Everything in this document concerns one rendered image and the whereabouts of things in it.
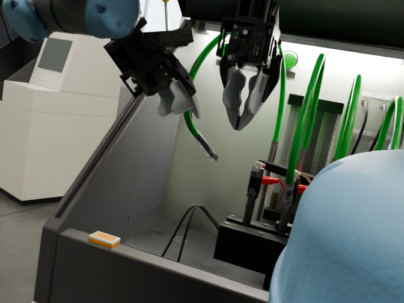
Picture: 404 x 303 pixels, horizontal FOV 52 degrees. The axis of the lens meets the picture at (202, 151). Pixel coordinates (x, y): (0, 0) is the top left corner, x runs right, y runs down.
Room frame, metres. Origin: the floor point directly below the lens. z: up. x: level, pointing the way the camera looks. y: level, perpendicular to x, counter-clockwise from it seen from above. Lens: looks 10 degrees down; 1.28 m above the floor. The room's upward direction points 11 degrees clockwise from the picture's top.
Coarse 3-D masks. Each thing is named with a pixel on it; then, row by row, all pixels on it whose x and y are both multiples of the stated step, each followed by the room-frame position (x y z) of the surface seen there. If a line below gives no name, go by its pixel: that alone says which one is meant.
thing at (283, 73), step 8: (216, 40) 0.83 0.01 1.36; (208, 48) 0.82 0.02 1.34; (280, 48) 1.02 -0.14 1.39; (200, 56) 0.81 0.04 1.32; (200, 64) 0.81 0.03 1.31; (192, 72) 0.80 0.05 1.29; (192, 80) 0.79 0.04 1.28; (280, 80) 1.07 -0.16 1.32; (280, 88) 1.07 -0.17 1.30; (280, 96) 1.07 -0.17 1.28; (280, 104) 1.08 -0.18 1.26; (184, 112) 0.80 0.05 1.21; (280, 112) 1.08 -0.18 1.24; (280, 120) 1.08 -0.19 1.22; (192, 128) 0.81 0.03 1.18; (280, 128) 1.08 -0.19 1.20; (272, 144) 1.08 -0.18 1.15
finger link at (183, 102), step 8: (176, 80) 0.76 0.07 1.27; (176, 88) 0.76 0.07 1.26; (184, 88) 0.76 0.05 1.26; (176, 96) 0.76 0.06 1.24; (184, 96) 0.77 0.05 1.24; (192, 96) 0.77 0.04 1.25; (176, 104) 0.75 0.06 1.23; (184, 104) 0.77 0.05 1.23; (192, 104) 0.77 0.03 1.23; (176, 112) 0.75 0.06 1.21
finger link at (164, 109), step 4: (164, 88) 0.80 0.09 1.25; (168, 88) 0.80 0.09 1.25; (160, 92) 0.79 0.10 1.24; (164, 92) 0.80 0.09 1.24; (168, 92) 0.81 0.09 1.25; (160, 96) 0.79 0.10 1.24; (164, 96) 0.80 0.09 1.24; (168, 96) 0.80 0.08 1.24; (172, 96) 0.81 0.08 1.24; (164, 100) 0.80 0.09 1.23; (168, 100) 0.80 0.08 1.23; (172, 100) 0.81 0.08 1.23; (160, 104) 0.79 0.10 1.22; (164, 104) 0.80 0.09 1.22; (168, 104) 0.80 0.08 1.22; (160, 108) 0.79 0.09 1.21; (164, 108) 0.80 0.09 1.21; (168, 108) 0.80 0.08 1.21; (160, 112) 0.79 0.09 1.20; (164, 112) 0.80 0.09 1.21; (168, 112) 0.80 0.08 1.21
